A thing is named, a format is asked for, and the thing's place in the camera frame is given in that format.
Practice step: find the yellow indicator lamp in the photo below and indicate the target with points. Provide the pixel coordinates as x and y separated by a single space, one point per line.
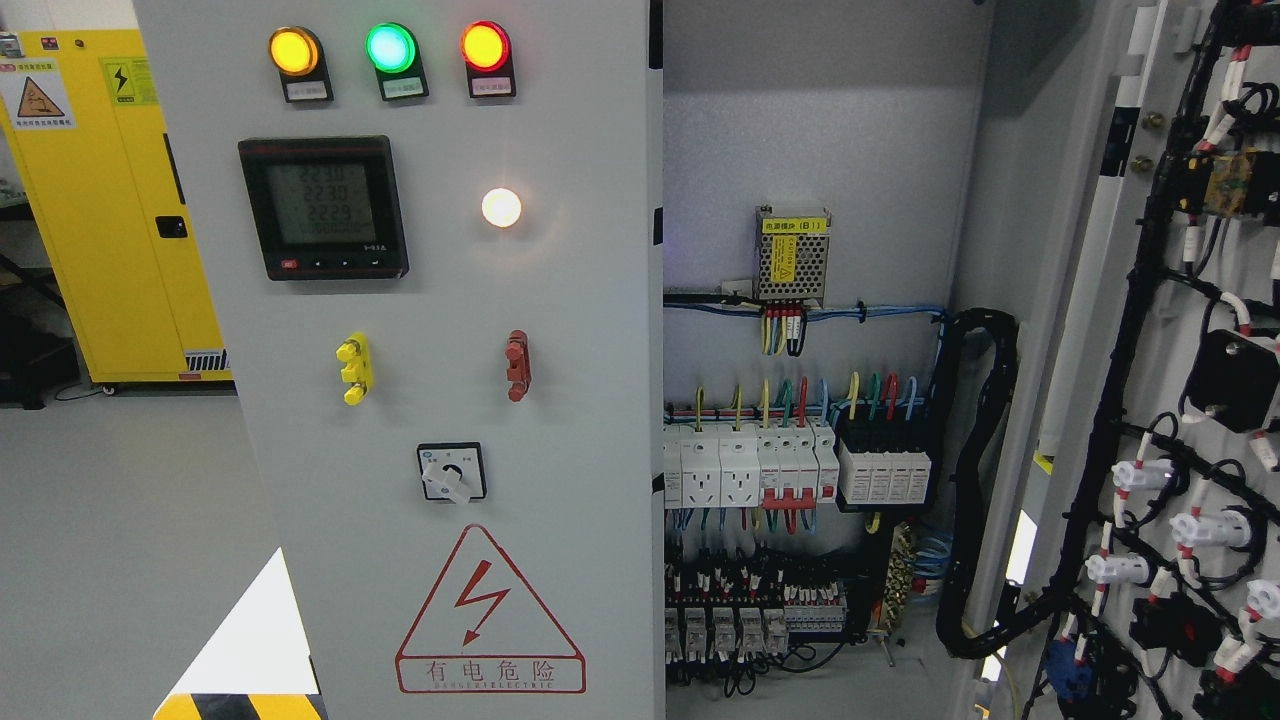
300 60

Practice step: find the metal mesh power supply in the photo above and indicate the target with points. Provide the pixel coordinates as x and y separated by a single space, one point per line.
792 250

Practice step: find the relay terminal row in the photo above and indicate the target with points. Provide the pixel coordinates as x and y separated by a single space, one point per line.
725 607

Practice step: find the grey cabinet door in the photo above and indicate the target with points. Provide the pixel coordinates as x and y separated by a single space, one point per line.
1137 494
570 467

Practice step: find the green indicator lamp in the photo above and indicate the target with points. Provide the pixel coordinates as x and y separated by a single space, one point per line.
395 56

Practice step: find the white lit indicator lamp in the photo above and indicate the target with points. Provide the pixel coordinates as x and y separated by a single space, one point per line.
502 207

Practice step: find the black white selector switch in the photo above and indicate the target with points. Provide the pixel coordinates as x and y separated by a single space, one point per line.
452 472

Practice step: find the black white surge protector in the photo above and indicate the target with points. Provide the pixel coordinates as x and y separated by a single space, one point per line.
884 465

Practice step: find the red indicator lamp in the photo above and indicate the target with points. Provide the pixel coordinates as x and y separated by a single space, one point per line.
487 53

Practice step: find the white socket breaker row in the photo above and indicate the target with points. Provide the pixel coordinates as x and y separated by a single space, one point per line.
743 466

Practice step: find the yellow safety storage cabinet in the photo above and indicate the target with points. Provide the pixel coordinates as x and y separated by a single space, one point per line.
81 112

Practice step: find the black digital power meter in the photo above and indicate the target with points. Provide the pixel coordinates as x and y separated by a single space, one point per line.
325 208

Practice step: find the red electrical hazard sticker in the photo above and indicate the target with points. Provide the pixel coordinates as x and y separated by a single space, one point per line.
484 629

